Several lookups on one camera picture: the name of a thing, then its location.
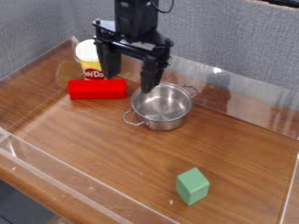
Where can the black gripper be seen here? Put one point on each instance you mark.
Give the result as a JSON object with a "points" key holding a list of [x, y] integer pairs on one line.
{"points": [[151, 48]]}

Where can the green foam block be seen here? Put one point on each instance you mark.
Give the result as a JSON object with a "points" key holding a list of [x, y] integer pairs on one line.
{"points": [[192, 186]]}

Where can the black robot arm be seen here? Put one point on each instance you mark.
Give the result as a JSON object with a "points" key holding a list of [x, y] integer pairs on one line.
{"points": [[131, 35]]}

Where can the yellow Play-Doh can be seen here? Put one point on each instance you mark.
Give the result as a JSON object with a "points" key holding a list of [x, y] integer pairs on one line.
{"points": [[88, 59]]}

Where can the red rectangular block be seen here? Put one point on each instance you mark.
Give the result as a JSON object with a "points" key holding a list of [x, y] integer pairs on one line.
{"points": [[97, 89]]}

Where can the small steel pot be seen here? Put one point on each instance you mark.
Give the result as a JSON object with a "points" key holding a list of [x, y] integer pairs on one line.
{"points": [[162, 109]]}

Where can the clear acrylic table barrier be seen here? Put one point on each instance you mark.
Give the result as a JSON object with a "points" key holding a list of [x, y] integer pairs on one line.
{"points": [[103, 172]]}

